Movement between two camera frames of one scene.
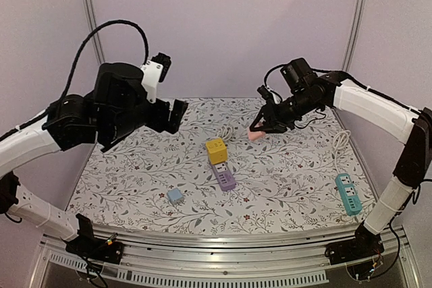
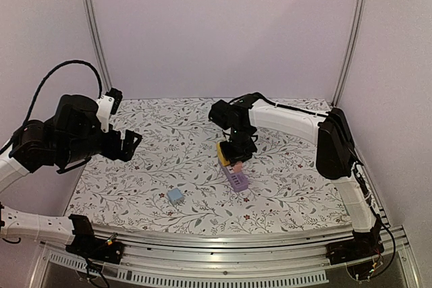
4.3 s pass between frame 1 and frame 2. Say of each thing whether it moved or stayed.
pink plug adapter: moved
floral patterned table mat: stayed
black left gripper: moved
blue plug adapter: stayed
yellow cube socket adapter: moved
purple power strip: moved
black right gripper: moved
